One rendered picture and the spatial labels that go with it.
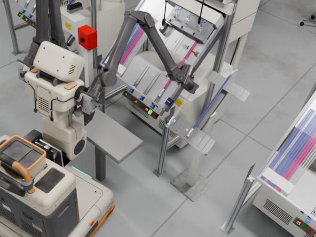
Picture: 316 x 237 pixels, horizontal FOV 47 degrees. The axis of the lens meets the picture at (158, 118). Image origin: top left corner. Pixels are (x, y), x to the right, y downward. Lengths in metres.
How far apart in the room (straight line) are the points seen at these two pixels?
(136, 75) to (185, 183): 0.98
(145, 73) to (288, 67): 2.39
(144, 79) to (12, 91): 1.61
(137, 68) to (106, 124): 0.49
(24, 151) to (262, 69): 3.12
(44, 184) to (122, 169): 1.16
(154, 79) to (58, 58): 0.96
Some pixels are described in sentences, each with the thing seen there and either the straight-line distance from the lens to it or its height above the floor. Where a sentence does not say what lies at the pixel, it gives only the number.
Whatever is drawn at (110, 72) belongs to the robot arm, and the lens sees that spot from 1.87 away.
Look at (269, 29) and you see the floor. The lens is 5.31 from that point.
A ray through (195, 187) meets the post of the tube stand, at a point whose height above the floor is 0.01.
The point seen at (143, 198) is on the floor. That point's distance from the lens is 2.91.
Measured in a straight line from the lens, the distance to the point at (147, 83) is 2.65.
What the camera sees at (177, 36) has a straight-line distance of 2.68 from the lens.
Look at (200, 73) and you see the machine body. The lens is 3.09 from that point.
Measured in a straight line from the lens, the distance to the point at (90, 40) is 3.18.
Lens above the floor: 2.44
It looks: 44 degrees down
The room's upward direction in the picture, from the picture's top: 8 degrees clockwise
